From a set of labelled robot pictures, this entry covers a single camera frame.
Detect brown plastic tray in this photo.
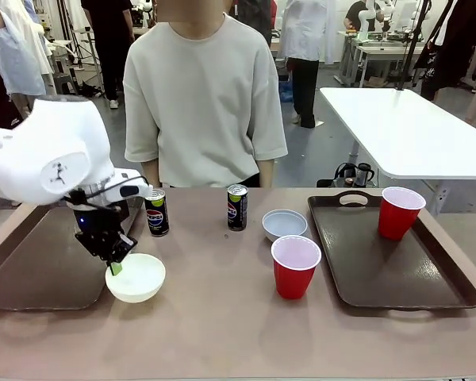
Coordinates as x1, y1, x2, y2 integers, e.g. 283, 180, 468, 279
307, 190, 476, 321
0, 194, 144, 312

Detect bystander in black clothes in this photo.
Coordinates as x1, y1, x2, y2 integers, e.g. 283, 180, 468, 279
80, 0, 136, 110

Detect person's left forearm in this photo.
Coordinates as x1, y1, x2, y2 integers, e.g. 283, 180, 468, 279
257, 157, 274, 188

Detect black bag with flask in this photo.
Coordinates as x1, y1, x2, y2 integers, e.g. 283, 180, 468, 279
316, 161, 379, 189

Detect person in beige t-shirt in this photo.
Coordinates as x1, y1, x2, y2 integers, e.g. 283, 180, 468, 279
122, 10, 289, 189

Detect white folding table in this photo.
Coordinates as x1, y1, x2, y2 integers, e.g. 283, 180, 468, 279
319, 87, 476, 180

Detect hanging black printed garment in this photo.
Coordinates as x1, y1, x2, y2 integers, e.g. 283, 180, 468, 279
413, 0, 476, 102

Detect red plastic cup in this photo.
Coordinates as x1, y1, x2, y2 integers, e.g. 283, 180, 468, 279
271, 235, 323, 300
377, 187, 428, 242

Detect person's right forearm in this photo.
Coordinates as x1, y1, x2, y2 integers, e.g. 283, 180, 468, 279
141, 160, 162, 188

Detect hanging light blue shirt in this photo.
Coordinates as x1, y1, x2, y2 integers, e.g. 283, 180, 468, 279
0, 0, 55, 98

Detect grey plastic stool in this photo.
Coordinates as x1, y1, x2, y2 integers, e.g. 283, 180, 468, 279
50, 70, 82, 97

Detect white bowl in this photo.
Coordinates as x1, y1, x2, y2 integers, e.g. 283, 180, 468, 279
105, 253, 167, 305

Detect black Pepsi can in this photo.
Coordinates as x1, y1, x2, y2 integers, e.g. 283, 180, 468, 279
144, 188, 171, 238
226, 184, 250, 233

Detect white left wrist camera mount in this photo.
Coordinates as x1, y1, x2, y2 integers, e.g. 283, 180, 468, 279
109, 168, 155, 200

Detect black vertical pole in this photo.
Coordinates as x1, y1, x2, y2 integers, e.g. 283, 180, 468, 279
396, 0, 423, 92

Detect bystander in white coat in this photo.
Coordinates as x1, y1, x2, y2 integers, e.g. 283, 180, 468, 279
276, 0, 336, 129

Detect grey-blue bowl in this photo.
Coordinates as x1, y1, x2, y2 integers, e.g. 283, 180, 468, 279
261, 209, 309, 243

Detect grey background workbench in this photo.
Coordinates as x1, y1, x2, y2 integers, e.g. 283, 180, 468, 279
338, 30, 425, 87

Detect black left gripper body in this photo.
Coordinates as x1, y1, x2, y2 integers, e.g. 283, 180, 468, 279
65, 189, 136, 265

